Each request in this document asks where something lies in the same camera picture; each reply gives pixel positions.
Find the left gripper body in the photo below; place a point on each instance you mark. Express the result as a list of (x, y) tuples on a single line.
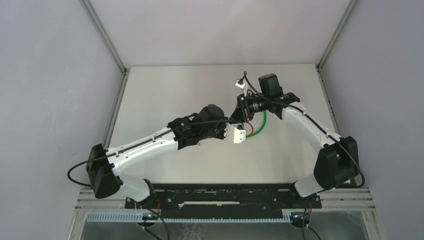
[(218, 132)]

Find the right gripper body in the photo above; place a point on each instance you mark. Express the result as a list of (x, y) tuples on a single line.
[(249, 106)]

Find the green cable lock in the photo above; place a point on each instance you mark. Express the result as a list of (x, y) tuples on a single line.
[(257, 125)]

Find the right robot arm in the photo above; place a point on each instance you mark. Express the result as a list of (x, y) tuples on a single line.
[(337, 157)]

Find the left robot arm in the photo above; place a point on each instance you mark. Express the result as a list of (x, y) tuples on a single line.
[(106, 167)]

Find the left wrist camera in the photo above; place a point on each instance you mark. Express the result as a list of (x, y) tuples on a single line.
[(235, 134)]

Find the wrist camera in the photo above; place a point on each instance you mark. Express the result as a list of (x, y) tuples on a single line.
[(242, 84), (235, 134)]

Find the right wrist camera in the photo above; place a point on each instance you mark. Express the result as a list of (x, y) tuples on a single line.
[(242, 84)]

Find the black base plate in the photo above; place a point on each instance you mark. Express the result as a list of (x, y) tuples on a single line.
[(225, 201)]

